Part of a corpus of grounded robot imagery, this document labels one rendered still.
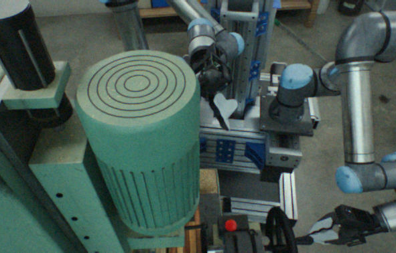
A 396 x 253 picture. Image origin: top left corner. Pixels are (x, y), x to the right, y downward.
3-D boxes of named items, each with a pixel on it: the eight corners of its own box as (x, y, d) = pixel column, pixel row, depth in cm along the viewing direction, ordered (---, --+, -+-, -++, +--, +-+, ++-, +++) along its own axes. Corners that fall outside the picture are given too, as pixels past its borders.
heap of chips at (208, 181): (217, 193, 100) (218, 186, 97) (173, 195, 99) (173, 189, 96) (215, 169, 106) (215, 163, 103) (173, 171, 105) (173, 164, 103)
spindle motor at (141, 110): (202, 234, 60) (204, 126, 37) (110, 239, 59) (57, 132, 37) (197, 161, 72) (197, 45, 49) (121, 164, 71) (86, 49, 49)
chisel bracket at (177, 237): (185, 249, 79) (183, 235, 73) (130, 251, 78) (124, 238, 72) (184, 222, 84) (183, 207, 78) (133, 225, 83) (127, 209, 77)
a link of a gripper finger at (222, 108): (244, 120, 68) (224, 85, 70) (224, 133, 71) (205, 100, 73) (249, 119, 70) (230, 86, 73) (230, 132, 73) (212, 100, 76)
